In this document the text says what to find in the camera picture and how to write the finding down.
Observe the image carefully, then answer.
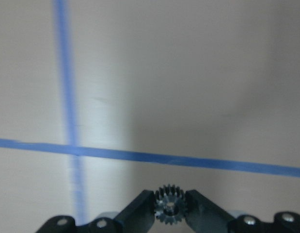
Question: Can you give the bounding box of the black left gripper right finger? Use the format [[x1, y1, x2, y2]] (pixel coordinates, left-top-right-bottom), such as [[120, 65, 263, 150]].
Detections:
[[185, 190, 259, 233]]

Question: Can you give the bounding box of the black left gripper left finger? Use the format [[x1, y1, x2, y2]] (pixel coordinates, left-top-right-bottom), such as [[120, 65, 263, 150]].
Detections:
[[89, 190, 155, 233]]

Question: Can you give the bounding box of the small black bearing gear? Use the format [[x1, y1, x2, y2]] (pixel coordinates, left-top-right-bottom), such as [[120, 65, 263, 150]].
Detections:
[[154, 184, 188, 225]]

